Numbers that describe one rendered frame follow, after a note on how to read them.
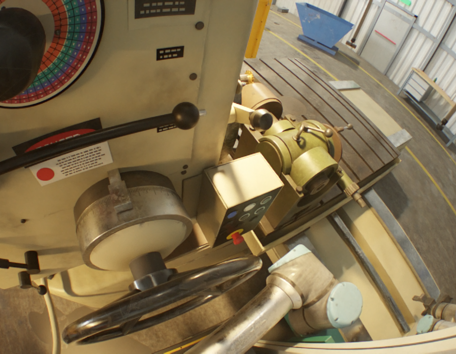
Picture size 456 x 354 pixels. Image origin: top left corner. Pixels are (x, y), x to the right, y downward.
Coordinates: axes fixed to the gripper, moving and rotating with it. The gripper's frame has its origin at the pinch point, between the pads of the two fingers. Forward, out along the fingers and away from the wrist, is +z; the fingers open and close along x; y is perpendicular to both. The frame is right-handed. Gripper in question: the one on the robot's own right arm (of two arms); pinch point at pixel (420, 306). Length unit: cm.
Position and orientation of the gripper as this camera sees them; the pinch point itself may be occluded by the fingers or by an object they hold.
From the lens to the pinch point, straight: 146.9
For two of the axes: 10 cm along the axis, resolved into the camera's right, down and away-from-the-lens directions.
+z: 0.9, 3.0, 9.5
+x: 5.7, 7.7, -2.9
